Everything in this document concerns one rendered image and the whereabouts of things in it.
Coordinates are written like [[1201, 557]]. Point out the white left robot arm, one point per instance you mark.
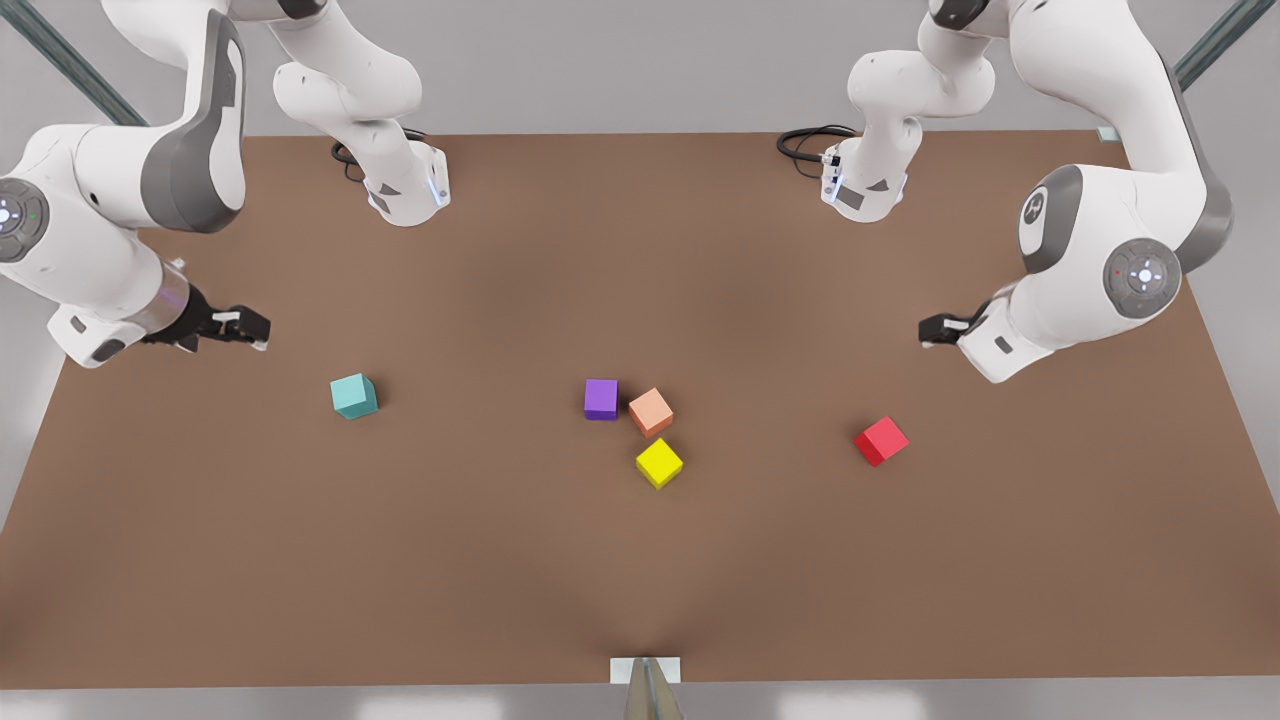
[[1120, 230]]

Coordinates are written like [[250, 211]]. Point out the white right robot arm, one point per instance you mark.
[[110, 180]]

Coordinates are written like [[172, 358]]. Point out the red wooden cube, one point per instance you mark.
[[881, 441]]

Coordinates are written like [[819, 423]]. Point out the teal wooden cube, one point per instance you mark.
[[354, 396]]

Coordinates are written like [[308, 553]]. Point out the orange wooden cube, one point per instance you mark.
[[651, 412]]

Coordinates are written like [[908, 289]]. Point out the yellow wooden cube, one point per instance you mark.
[[659, 463]]

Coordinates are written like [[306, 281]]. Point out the purple wooden cube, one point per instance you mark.
[[601, 399]]

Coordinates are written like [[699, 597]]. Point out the silver frame post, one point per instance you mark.
[[1215, 40], [652, 692], [70, 62]]

